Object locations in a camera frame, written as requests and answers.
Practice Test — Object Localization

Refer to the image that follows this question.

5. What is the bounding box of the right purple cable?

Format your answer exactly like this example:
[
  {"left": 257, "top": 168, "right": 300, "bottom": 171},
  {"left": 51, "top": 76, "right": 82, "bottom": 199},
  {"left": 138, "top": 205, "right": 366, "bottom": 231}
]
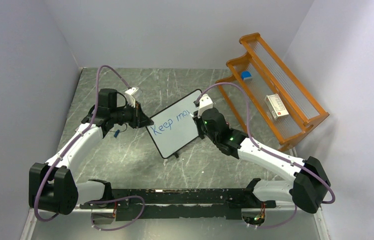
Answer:
[{"left": 196, "top": 82, "right": 336, "bottom": 205}]

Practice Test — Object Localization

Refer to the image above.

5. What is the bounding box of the orange wooden rack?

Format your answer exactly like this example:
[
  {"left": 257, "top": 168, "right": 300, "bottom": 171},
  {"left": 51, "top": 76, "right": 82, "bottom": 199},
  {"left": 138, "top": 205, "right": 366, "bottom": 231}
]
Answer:
[{"left": 217, "top": 32, "right": 329, "bottom": 152}]

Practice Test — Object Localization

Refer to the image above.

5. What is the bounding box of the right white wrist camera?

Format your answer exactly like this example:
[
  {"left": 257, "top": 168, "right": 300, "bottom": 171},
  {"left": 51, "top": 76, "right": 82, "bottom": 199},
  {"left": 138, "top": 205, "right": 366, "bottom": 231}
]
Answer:
[{"left": 194, "top": 93, "right": 213, "bottom": 118}]

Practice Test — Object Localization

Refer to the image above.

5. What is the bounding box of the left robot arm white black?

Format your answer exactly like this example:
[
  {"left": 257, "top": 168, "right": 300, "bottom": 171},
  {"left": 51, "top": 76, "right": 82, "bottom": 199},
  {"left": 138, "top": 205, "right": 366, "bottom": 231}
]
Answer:
[{"left": 28, "top": 87, "right": 154, "bottom": 215}]

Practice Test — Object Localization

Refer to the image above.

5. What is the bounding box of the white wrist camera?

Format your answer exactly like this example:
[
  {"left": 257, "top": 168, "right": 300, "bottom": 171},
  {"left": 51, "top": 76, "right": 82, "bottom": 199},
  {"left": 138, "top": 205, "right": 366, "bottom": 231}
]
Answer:
[
  {"left": 124, "top": 87, "right": 142, "bottom": 107},
  {"left": 194, "top": 93, "right": 213, "bottom": 118}
]

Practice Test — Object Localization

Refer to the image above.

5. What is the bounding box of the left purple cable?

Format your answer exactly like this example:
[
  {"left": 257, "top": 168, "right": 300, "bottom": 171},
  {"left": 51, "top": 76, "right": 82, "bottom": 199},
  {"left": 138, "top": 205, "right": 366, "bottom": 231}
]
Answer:
[{"left": 33, "top": 65, "right": 131, "bottom": 223}]

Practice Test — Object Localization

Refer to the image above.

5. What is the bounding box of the blue eraser on rack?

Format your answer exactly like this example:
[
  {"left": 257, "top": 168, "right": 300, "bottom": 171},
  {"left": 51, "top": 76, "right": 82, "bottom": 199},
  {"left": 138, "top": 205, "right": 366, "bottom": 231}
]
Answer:
[{"left": 241, "top": 71, "right": 253, "bottom": 82}]

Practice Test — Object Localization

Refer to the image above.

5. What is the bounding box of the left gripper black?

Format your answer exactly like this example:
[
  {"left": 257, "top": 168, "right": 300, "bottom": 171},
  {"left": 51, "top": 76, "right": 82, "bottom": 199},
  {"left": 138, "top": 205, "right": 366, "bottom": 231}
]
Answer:
[{"left": 111, "top": 100, "right": 153, "bottom": 129}]

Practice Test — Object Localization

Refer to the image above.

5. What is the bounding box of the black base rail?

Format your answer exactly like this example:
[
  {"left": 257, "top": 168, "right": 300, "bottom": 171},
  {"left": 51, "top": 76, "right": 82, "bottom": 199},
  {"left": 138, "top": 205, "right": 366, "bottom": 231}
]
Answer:
[{"left": 80, "top": 188, "right": 276, "bottom": 221}]

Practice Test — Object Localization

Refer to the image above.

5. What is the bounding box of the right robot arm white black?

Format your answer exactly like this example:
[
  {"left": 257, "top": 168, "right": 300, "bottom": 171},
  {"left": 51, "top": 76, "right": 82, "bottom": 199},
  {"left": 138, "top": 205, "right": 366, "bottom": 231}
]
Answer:
[{"left": 192, "top": 107, "right": 335, "bottom": 214}]

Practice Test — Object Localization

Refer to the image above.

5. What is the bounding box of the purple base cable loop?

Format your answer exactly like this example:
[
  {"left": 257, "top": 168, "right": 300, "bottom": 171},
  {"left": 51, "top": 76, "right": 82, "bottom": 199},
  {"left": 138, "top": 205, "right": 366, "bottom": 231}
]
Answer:
[{"left": 89, "top": 194, "right": 146, "bottom": 232}]

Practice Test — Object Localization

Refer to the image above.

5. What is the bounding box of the white board black frame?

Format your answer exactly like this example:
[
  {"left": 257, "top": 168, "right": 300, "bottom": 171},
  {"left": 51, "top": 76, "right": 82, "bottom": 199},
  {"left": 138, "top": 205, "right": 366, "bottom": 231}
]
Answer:
[{"left": 146, "top": 89, "right": 202, "bottom": 159}]

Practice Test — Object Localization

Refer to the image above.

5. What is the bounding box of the blue marker cap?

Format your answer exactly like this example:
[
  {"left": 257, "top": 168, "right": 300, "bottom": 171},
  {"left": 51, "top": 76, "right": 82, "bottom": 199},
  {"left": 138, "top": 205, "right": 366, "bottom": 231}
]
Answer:
[{"left": 113, "top": 130, "right": 120, "bottom": 138}]

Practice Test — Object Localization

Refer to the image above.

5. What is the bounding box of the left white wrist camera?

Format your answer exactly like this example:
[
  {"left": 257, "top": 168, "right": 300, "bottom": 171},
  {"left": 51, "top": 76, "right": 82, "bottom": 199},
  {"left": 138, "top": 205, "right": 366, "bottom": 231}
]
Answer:
[{"left": 124, "top": 87, "right": 142, "bottom": 107}]

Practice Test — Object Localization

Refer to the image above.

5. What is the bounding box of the white red small box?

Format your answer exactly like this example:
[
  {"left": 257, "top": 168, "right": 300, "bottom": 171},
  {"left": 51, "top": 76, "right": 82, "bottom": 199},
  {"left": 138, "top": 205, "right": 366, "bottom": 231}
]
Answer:
[{"left": 265, "top": 94, "right": 289, "bottom": 120}]

